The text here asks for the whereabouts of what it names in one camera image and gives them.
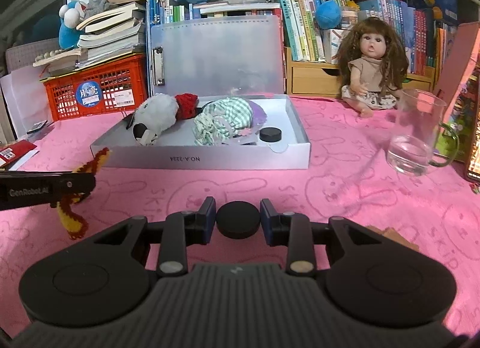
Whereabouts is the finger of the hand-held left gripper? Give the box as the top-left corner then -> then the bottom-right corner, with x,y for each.
50,172 -> 97,207

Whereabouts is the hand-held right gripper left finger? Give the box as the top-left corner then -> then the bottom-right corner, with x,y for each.
85,196 -> 217,278

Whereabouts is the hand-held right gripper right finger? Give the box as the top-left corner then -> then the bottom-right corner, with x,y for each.
260,199 -> 391,278

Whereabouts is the black round disc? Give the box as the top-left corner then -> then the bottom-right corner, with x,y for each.
216,201 -> 261,239
259,128 -> 283,143

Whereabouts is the yellow red knitted toy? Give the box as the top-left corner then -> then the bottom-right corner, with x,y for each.
56,147 -> 112,241

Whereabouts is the white cardboard box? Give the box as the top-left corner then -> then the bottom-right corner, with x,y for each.
90,94 -> 311,170

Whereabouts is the pink felt piece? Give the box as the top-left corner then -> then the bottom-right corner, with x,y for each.
229,129 -> 259,146

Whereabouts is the pale floral cloth pouch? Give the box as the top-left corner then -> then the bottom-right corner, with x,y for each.
192,114 -> 230,146

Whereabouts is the purple plush toy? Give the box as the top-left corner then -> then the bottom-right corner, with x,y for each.
247,100 -> 268,135

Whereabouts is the white plush toy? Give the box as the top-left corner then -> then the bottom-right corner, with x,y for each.
131,94 -> 180,146

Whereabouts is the green checked cloth pouch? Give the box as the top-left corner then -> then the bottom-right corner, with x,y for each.
202,97 -> 254,132

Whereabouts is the red envelope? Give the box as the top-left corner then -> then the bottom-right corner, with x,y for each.
0,139 -> 40,169

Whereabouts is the small black device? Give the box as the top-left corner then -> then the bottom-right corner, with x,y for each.
28,120 -> 55,135

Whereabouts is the pink printed blanket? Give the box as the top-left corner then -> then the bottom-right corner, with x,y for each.
0,97 -> 480,337

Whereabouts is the red plastic crate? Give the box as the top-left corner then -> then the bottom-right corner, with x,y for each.
43,52 -> 149,122

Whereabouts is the white translucent folder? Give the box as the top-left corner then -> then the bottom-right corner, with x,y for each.
0,71 -> 49,139

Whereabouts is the grey grid cutting mat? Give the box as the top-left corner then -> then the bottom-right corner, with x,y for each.
5,43 -> 61,72

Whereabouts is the wooden drawer organiser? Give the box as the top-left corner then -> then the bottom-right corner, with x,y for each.
284,46 -> 437,99

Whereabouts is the stack of books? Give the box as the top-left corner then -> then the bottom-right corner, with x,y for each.
34,0 -> 158,71

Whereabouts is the blue white cat plush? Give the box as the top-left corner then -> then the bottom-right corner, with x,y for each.
58,0 -> 91,49

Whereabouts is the glass mug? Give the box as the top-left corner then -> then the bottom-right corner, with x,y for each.
387,89 -> 460,176

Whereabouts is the translucent plastic file case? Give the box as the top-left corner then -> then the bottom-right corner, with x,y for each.
147,14 -> 284,97

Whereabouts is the grey plush toy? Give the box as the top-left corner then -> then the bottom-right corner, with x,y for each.
86,0 -> 117,14

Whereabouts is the brown-haired doll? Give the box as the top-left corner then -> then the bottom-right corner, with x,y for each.
332,17 -> 409,118

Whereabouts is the white printed box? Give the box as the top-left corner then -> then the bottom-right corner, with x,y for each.
323,28 -> 349,64

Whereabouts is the row of green white books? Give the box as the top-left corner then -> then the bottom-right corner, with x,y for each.
272,0 -> 357,63

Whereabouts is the green picture box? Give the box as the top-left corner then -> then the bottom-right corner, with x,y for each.
437,108 -> 469,162

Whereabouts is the smartphone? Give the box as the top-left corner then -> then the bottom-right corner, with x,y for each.
465,71 -> 480,184

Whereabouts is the blue plush ball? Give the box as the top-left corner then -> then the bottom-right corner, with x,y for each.
315,0 -> 342,28

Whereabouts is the row of blue red books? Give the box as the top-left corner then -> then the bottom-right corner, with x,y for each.
358,0 -> 460,75

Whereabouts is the pink cardboard case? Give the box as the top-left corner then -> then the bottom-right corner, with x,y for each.
433,22 -> 480,109

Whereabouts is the string of pale beads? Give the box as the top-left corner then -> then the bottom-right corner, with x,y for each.
34,48 -> 81,67

